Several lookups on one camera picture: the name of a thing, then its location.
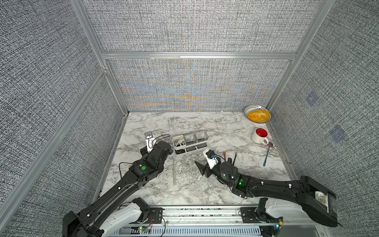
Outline white toothbrush holder caddy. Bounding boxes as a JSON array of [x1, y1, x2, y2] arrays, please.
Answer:
[[171, 131, 209, 155]]

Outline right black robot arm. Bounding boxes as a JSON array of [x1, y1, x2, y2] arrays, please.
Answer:
[[194, 161, 339, 227]]

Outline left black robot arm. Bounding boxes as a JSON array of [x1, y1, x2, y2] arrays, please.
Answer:
[[62, 141, 173, 237]]

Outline clear cup left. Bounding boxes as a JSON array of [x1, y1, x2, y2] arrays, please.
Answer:
[[184, 133, 197, 146]]

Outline clear cup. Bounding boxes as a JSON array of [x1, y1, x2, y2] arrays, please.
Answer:
[[195, 131, 209, 143], [184, 133, 197, 146]]

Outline clear cup right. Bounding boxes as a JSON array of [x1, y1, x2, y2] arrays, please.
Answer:
[[195, 131, 209, 143]]

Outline white mug red inside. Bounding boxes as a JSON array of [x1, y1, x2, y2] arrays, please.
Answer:
[[252, 127, 270, 145]]

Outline patterned bowl with yellow food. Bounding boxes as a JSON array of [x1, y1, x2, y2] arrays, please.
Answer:
[[244, 105, 271, 123]]

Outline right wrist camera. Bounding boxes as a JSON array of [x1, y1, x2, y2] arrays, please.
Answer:
[[203, 149, 219, 170]]

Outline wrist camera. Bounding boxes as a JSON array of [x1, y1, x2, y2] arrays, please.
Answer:
[[144, 131, 155, 153], [203, 149, 219, 170]]

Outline aluminium front rail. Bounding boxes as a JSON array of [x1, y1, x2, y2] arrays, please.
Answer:
[[82, 205, 323, 227]]

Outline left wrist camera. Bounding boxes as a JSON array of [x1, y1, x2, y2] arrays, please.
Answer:
[[144, 131, 155, 153]]

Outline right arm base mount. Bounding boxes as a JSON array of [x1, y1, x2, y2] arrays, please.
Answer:
[[239, 207, 283, 225]]

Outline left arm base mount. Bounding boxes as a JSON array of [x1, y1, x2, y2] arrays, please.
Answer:
[[132, 207, 163, 225]]

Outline white slotted cable duct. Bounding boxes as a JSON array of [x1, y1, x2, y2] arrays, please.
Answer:
[[110, 226, 263, 237]]

